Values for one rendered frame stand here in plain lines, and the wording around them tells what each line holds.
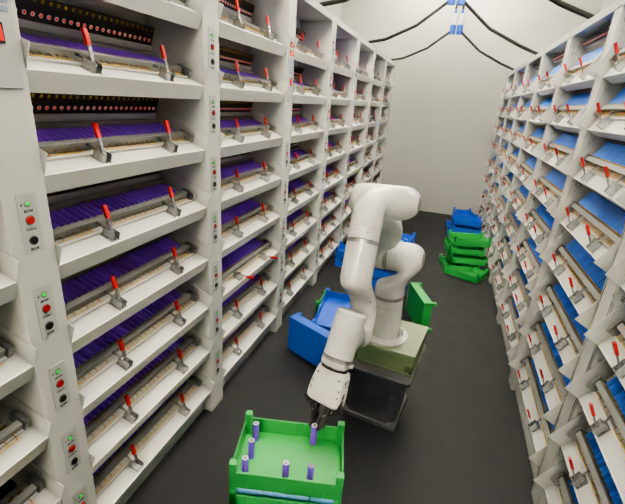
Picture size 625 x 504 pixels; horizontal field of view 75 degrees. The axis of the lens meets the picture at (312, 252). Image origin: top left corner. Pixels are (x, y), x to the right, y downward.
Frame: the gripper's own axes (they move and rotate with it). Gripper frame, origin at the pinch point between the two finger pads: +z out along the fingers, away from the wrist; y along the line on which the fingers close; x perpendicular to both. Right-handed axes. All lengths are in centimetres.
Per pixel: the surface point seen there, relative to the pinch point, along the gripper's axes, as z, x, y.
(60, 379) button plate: 3, 46, 46
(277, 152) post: -87, -53, 88
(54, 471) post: 27, 40, 45
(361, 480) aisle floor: 31, -47, -3
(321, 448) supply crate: 11.5, -11.4, 1.1
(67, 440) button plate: 20, 39, 45
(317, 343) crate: -1, -82, 49
